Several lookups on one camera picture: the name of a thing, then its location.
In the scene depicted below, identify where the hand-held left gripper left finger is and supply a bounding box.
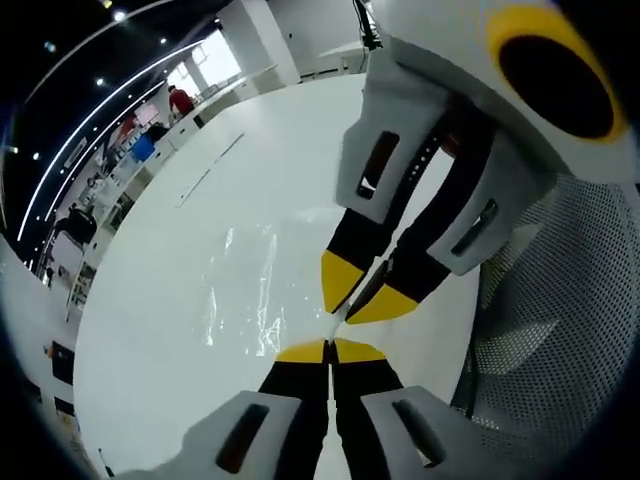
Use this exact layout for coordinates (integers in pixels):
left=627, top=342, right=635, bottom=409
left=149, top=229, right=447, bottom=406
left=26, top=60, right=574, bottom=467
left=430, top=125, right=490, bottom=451
left=124, top=338, right=331, bottom=480

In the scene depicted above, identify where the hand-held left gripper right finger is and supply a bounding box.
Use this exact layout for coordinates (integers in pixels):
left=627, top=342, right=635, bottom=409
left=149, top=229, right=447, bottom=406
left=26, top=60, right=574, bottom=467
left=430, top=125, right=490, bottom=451
left=333, top=337, right=531, bottom=480

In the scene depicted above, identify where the clear food packaging bag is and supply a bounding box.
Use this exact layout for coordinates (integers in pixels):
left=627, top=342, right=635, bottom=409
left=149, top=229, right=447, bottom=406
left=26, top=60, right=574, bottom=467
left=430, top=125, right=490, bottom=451
left=202, top=219, right=351, bottom=359

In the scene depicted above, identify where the black tripod stand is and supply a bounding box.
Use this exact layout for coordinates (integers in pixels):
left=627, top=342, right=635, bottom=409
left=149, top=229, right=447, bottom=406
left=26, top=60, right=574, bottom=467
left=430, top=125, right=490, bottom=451
left=352, top=0, right=385, bottom=51

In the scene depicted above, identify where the white square pillar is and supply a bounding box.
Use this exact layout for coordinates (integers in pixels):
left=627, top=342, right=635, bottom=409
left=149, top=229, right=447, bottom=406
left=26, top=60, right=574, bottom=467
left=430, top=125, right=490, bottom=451
left=239, top=0, right=302, bottom=87

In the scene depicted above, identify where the long white counter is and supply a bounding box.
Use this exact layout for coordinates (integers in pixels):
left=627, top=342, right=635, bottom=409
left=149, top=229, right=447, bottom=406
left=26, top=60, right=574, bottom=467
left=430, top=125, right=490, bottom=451
left=149, top=64, right=281, bottom=166

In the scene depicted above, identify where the blue box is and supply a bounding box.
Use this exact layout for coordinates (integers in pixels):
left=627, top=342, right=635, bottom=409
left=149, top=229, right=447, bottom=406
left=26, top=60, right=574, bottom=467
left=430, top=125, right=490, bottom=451
left=130, top=137, right=157, bottom=162

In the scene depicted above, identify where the curved ceiling light strip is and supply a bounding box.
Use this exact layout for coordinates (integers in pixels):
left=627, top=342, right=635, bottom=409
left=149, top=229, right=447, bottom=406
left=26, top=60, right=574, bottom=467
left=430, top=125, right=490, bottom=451
left=17, top=38, right=206, bottom=242

